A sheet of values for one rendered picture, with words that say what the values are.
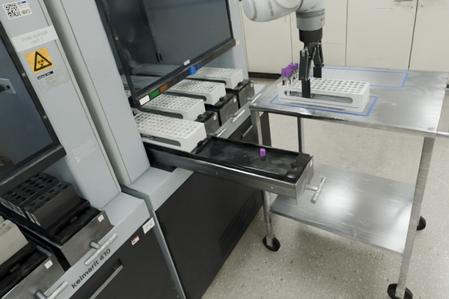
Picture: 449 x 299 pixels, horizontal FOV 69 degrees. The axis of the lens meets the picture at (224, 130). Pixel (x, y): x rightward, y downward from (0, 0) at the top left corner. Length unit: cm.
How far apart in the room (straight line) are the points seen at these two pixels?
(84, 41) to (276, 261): 129
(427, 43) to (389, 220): 187
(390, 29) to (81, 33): 256
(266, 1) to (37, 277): 87
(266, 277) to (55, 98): 121
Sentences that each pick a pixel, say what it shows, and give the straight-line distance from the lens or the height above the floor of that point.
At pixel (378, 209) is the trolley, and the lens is 157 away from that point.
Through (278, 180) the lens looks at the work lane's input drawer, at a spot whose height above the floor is 81.
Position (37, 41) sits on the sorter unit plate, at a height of 123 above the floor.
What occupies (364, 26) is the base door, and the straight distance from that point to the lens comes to 310.
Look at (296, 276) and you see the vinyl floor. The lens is 166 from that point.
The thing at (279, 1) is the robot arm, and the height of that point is 120.
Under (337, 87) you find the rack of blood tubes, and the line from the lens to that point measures 116.
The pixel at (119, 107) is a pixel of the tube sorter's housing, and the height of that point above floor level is 99.
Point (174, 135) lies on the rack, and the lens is 104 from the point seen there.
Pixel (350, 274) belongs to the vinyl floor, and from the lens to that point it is 168.
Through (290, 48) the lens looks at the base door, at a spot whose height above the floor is 36.
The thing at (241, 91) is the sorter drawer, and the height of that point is 81.
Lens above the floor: 136
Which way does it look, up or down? 30 degrees down
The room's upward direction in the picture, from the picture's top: 10 degrees counter-clockwise
